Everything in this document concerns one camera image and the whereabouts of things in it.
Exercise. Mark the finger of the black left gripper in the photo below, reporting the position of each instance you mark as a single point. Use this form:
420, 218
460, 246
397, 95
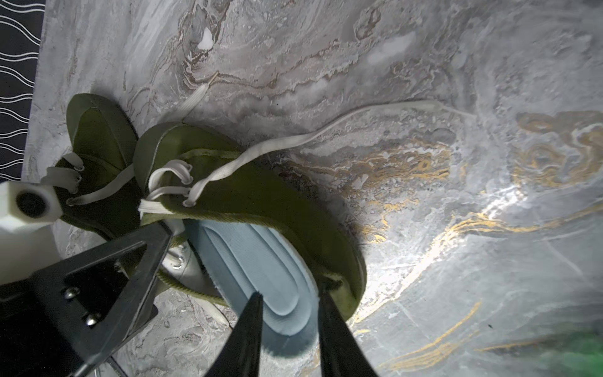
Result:
98, 300

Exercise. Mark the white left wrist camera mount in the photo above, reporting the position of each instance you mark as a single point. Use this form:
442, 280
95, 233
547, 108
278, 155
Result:
27, 242

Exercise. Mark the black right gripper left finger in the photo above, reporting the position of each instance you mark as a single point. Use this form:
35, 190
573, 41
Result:
240, 356

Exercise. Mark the green shoe one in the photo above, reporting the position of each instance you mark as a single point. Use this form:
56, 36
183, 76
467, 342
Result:
195, 173
96, 182

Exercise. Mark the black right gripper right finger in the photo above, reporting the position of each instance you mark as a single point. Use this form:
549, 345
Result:
340, 354

